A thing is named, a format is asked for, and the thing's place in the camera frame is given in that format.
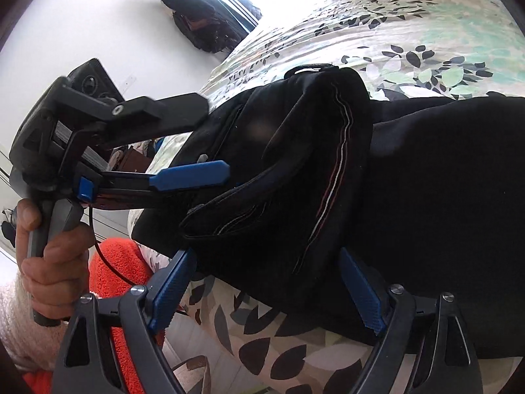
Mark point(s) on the floral leaf bedspread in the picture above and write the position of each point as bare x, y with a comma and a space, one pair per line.
458, 49

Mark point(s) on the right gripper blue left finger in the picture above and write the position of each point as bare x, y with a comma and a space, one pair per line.
87, 361

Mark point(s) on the person's left hand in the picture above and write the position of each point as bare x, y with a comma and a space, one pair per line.
56, 280

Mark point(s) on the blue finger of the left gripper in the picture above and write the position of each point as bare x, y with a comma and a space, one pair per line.
142, 119
123, 190

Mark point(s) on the black pants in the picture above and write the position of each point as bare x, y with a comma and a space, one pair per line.
429, 192

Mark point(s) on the pink patterned cushion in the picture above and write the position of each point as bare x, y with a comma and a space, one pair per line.
194, 375

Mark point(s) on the orange fuzzy garment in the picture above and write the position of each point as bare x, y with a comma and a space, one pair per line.
125, 257

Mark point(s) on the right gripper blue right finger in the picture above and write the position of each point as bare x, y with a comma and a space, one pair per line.
446, 361

